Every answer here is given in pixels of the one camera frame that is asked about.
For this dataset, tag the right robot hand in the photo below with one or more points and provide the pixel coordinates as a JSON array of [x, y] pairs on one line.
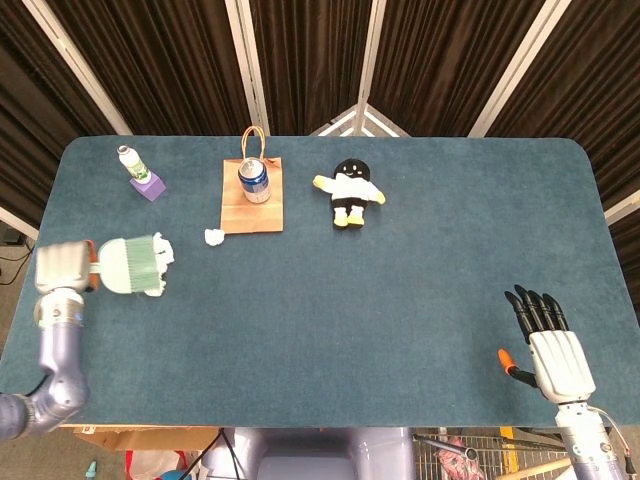
[[559, 362]]

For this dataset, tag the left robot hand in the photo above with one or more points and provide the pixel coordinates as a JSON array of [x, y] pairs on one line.
[[60, 267]]

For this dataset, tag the mint green small broom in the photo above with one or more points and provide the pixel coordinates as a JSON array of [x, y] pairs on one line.
[[117, 265]]

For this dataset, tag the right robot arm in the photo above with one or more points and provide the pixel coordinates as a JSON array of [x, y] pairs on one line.
[[585, 440]]

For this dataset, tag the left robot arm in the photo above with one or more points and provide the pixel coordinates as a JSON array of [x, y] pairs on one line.
[[60, 350]]

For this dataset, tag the white crumpled paper ball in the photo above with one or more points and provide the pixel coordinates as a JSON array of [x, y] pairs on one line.
[[214, 237]]

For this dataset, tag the dark floor equipment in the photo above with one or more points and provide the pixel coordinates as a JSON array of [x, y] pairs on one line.
[[10, 234]]

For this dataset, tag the wooden stick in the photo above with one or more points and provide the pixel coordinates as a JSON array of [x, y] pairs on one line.
[[540, 469]]

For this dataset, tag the purple foam block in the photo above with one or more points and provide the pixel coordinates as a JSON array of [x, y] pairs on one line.
[[150, 189]]

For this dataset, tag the white bottle with green label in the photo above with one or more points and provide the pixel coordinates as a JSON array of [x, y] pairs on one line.
[[132, 162]]

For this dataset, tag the red patterned cloth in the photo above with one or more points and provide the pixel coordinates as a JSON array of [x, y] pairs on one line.
[[450, 460]]

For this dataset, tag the dark brown curtain panel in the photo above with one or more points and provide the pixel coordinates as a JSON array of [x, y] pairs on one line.
[[310, 60], [600, 100], [165, 60], [440, 60], [30, 100]]

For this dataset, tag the blue felt table mat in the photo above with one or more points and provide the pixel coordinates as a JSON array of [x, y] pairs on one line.
[[400, 300]]

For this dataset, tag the cardboard box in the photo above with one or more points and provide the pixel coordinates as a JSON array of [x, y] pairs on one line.
[[150, 439]]

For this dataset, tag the brown paper bag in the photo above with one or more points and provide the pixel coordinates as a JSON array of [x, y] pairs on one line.
[[250, 217]]

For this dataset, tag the small teal object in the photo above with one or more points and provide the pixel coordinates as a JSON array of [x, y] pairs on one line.
[[92, 470]]

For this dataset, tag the blue soda can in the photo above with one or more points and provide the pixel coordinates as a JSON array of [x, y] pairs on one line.
[[255, 185]]

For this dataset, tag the red and white plastic bag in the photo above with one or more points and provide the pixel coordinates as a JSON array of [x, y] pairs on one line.
[[155, 465]]

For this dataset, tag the black and white plush doll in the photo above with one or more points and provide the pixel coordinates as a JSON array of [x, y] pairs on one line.
[[350, 192]]

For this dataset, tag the lilac robot torso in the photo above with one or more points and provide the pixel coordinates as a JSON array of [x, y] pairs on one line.
[[300, 460]]

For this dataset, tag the white partition frame post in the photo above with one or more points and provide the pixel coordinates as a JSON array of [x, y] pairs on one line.
[[622, 209], [77, 65], [369, 65], [248, 65], [518, 65], [17, 222]]

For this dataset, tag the white partition base frame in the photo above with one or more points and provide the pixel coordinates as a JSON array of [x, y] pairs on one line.
[[385, 124]]

